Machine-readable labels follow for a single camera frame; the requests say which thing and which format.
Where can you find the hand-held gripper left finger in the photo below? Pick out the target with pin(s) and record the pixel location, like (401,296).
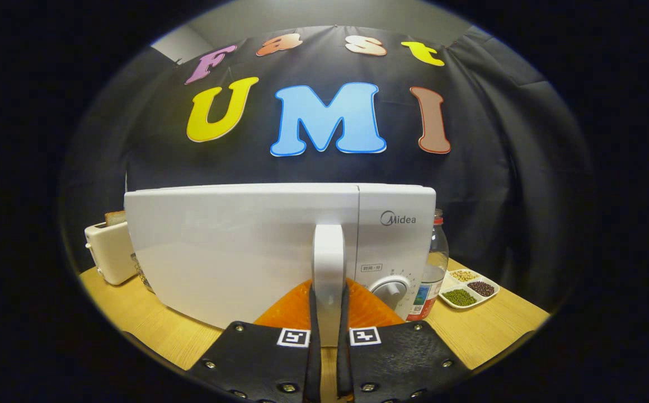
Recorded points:
(314,358)

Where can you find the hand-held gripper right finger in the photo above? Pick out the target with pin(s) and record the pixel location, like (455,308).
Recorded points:
(343,358)

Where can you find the white microwave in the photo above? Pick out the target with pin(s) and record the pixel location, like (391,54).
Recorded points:
(229,246)

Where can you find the white divided bean dish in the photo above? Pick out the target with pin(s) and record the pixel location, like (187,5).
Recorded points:
(461,296)

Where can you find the clear plastic water bottle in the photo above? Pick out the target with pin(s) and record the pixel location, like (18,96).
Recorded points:
(436,257)

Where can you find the white toaster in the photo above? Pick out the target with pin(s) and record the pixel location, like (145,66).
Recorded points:
(112,252)

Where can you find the toast slice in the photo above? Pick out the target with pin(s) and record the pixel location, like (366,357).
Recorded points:
(114,218)

